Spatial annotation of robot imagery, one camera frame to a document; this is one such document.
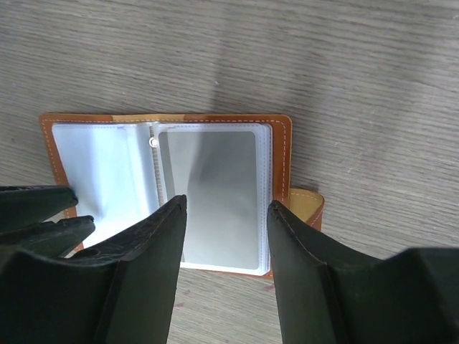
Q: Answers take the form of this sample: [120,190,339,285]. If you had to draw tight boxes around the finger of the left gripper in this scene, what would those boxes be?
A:
[1,186,77,233]
[1,216,95,258]

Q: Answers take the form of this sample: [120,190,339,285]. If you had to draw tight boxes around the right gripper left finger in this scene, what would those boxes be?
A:
[1,195,186,343]

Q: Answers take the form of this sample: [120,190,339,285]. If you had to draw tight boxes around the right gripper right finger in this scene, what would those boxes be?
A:
[268,201,458,343]

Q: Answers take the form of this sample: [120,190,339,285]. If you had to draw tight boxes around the brown leather card holder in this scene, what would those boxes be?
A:
[39,113,324,277]

